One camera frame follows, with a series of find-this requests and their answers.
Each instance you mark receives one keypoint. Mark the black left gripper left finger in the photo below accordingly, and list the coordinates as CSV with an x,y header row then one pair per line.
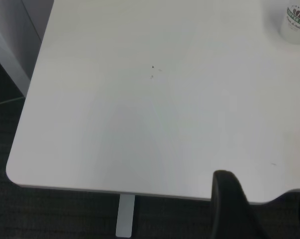
x,y
229,206

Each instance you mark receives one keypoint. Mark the white paper coffee cup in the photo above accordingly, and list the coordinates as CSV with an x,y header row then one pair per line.
x,y
296,25

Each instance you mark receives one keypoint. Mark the white table leg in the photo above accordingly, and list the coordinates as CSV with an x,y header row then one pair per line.
x,y
125,215

